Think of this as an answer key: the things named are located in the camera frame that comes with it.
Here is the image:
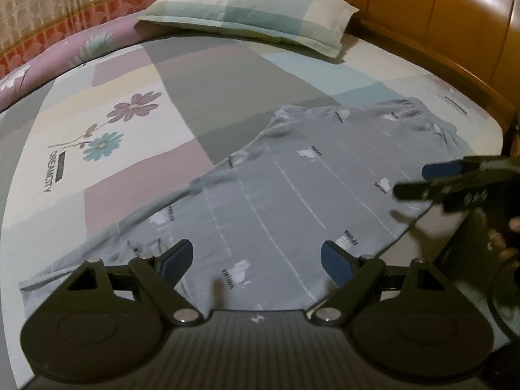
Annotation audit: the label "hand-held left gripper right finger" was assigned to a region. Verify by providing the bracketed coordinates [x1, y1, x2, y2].
[311, 240, 486, 326]

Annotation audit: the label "wooden bed headboard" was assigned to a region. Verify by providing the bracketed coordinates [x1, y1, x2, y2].
[290, 0, 520, 159]

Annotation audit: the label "pink floral quilt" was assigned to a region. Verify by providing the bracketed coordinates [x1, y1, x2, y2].
[0, 14, 155, 110]

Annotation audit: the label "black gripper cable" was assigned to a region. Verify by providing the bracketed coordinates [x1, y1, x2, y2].
[485, 258, 520, 346]

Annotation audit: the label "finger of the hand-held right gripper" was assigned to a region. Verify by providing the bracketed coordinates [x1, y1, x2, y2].
[422, 159, 468, 180]
[393, 181, 445, 202]

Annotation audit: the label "checked pillow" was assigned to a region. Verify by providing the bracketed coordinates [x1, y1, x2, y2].
[136, 0, 360, 58]

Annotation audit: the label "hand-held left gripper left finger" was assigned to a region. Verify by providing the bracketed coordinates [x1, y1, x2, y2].
[30, 239, 202, 326]

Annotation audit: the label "person's right hand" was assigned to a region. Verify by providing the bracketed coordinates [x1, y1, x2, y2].
[489, 217, 520, 258]

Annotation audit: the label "patterned curtain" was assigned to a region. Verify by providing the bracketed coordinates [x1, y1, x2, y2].
[0, 0, 212, 78]

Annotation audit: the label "grey striped pants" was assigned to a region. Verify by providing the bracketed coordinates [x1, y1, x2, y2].
[20, 97, 474, 313]

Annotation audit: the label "patchwork bed sheet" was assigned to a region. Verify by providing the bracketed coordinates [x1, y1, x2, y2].
[0, 32, 504, 390]

